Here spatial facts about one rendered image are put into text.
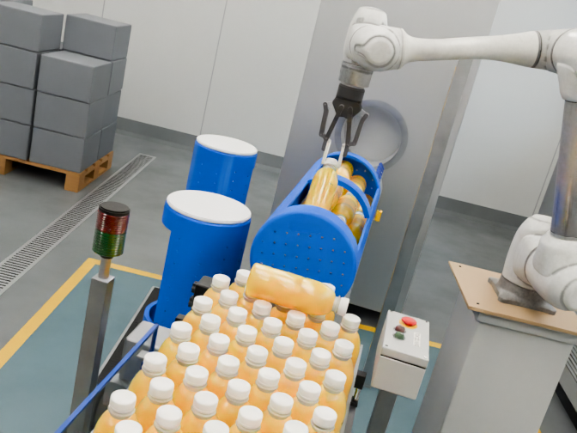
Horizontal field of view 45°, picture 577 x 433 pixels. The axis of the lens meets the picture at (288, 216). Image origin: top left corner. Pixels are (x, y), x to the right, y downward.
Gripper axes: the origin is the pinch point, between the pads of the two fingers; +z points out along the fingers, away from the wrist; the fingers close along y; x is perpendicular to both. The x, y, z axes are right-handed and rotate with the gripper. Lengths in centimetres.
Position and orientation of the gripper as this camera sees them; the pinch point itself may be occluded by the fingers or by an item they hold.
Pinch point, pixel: (333, 154)
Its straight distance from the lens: 201.0
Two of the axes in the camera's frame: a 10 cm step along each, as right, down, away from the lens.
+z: -2.4, 9.2, 3.1
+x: -2.0, 2.6, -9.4
